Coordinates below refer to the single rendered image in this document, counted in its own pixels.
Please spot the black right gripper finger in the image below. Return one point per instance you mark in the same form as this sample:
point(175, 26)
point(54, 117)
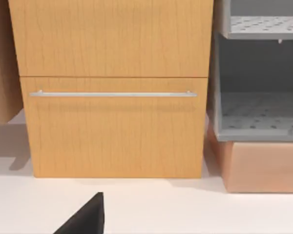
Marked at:
point(91, 217)

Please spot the pale wooden cupboard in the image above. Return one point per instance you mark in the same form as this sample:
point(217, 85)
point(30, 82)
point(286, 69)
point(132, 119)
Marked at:
point(2, 68)

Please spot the plain wooden drawer front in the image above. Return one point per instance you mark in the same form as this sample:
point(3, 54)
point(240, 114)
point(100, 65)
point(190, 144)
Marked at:
point(112, 36)

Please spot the grey pierced drawer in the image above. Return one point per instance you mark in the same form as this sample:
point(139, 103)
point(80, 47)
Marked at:
point(261, 22)

